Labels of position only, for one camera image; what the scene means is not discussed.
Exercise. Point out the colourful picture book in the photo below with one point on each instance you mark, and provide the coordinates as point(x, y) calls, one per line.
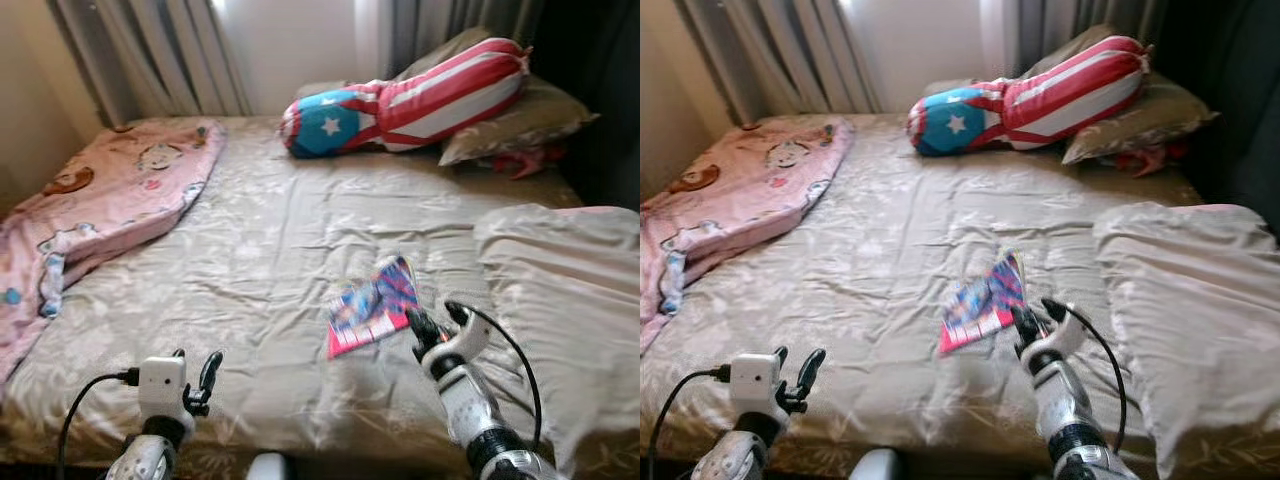
point(985, 300)
point(370, 305)

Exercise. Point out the pink cartoon print quilt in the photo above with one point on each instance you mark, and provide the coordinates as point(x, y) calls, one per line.
point(740, 190)
point(100, 200)

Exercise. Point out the silver left arm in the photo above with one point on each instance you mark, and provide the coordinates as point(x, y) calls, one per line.
point(150, 455)
point(740, 455)

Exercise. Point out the grey robot leg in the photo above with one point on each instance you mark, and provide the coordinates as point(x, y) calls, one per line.
point(880, 465)
point(270, 467)

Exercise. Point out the beige floral pillow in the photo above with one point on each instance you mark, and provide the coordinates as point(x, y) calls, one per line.
point(520, 120)
point(1190, 290)
point(1140, 118)
point(560, 290)

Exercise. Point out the bed with beige floral sheet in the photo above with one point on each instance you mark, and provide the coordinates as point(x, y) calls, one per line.
point(900, 230)
point(280, 230)

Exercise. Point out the red pink crumpled cloth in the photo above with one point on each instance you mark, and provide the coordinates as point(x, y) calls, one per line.
point(1145, 158)
point(520, 160)

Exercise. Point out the star and stripes bolster pillow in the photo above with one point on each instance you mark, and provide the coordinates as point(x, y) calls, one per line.
point(1040, 100)
point(420, 100)

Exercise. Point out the grey curtain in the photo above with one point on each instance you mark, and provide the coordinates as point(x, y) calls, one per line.
point(450, 20)
point(780, 55)
point(150, 55)
point(1080, 20)

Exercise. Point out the dark grey padded headboard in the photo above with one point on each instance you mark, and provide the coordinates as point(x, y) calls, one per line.
point(600, 80)
point(1240, 80)

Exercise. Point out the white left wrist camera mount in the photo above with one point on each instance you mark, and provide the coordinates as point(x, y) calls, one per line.
point(755, 382)
point(162, 385)

